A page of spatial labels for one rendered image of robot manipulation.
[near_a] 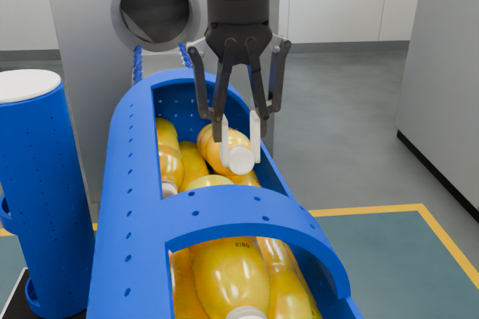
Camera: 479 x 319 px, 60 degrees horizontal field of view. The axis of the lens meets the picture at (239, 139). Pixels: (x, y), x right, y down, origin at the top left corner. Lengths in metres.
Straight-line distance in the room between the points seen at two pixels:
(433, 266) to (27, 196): 1.80
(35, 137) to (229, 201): 1.02
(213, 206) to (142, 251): 0.08
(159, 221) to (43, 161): 1.03
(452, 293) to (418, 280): 0.15
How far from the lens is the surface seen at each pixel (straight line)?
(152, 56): 1.98
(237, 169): 0.59
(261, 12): 0.50
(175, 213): 0.41
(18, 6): 5.42
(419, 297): 2.13
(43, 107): 1.36
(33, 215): 1.51
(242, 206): 0.41
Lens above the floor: 1.48
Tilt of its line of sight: 28 degrees down
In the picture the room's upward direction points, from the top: straight up
